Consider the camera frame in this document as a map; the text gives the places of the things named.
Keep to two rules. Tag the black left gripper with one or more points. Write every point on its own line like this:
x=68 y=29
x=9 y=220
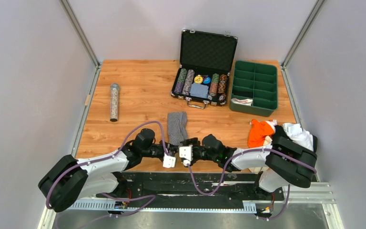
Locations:
x=170 y=148

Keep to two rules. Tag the white rolled cloth in tray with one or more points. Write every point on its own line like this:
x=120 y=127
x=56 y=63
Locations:
x=246 y=102

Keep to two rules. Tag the aluminium frame rail front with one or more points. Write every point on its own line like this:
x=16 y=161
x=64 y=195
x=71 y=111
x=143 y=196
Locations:
x=303 y=208

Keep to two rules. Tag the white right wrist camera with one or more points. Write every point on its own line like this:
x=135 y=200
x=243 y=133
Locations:
x=186 y=153

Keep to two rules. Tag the clear tube of chips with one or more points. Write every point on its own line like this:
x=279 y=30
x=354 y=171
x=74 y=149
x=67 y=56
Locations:
x=114 y=102

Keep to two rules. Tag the orange garment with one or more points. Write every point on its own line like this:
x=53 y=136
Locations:
x=259 y=131

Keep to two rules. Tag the black garment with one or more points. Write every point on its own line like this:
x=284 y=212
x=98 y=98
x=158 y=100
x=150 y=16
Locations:
x=280 y=133

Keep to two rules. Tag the cream white garment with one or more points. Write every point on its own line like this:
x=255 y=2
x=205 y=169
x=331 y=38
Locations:
x=267 y=140

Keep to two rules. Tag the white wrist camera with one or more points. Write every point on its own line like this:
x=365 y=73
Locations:
x=169 y=161
x=186 y=153

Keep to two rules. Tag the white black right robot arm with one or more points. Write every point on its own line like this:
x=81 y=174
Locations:
x=290 y=157

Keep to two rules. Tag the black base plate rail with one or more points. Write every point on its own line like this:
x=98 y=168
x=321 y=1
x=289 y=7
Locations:
x=177 y=190

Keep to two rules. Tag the green divided tray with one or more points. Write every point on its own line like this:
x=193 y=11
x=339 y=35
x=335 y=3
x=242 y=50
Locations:
x=257 y=82

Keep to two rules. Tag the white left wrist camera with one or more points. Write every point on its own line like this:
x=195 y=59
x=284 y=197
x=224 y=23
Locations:
x=169 y=161

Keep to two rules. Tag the black poker chip case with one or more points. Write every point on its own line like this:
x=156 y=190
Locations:
x=204 y=67

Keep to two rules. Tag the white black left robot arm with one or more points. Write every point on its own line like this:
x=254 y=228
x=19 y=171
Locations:
x=71 y=179

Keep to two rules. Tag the grey striped underwear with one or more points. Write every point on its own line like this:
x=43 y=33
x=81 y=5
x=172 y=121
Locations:
x=176 y=127

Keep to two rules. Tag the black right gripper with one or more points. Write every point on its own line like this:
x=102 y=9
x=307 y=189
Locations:
x=194 y=142

